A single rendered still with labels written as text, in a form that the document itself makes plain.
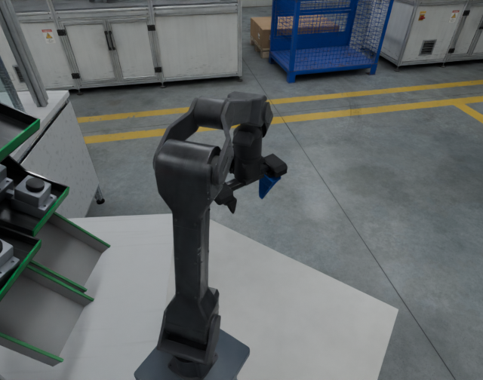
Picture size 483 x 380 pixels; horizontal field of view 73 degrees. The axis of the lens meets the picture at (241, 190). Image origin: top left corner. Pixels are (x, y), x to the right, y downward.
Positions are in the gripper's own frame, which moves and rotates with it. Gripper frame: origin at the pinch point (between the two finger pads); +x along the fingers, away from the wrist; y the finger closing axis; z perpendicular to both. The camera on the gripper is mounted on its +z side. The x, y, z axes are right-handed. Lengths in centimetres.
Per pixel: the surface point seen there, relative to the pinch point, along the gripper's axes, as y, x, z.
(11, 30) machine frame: 27, -2, 151
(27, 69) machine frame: 28, 16, 151
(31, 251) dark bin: 42.3, -6.1, 4.6
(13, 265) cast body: 44.9, -7.4, 1.8
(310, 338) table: -1.1, 29.1, -25.7
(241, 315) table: 9.5, 29.4, -11.2
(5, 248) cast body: 44.4, -10.8, 2.6
